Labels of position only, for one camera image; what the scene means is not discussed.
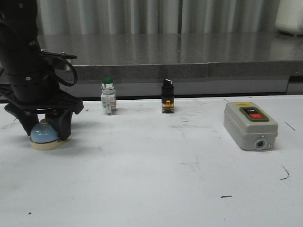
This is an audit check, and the grey on-off switch box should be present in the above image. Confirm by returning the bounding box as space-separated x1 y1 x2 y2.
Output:
223 102 278 150

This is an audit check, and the grey stone counter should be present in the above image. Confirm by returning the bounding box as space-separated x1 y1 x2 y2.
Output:
39 32 303 99

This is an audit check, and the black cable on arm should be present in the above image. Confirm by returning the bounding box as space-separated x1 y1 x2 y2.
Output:
51 56 78 87

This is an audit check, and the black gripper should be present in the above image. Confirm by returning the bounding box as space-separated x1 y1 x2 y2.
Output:
0 51 84 140

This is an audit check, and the blue dome call bell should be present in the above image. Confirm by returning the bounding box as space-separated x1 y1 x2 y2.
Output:
30 119 66 151

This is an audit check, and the grey pleated curtain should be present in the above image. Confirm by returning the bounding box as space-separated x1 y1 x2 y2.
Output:
37 0 279 35

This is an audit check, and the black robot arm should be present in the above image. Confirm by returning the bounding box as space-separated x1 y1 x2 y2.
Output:
0 0 84 140

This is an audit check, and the black selector switch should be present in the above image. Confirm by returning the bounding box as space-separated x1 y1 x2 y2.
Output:
161 79 174 114

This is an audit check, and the green pilot light switch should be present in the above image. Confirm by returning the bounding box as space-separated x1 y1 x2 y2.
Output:
101 77 116 115

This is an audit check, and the white container on counter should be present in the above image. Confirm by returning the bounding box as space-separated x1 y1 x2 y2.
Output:
275 0 303 35

